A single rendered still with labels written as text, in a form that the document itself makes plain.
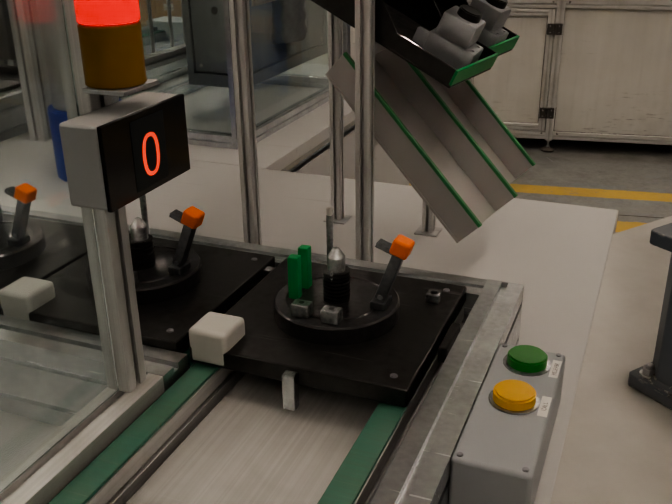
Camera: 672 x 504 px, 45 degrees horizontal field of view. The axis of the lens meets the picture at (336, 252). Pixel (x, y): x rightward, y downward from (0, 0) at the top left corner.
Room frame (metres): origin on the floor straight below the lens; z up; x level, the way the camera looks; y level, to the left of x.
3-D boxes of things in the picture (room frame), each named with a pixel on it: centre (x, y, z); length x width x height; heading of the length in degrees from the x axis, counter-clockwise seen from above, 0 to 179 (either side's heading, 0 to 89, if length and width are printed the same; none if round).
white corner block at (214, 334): (0.75, 0.13, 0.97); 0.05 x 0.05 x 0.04; 68
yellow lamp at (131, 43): (0.68, 0.18, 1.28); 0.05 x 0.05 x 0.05
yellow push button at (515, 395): (0.65, -0.17, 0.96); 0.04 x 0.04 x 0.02
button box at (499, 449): (0.65, -0.17, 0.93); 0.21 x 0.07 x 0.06; 158
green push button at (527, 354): (0.71, -0.19, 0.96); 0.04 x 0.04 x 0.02
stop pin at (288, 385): (0.69, 0.05, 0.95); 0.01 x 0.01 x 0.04; 68
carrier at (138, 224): (0.90, 0.24, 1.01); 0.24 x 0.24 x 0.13; 68
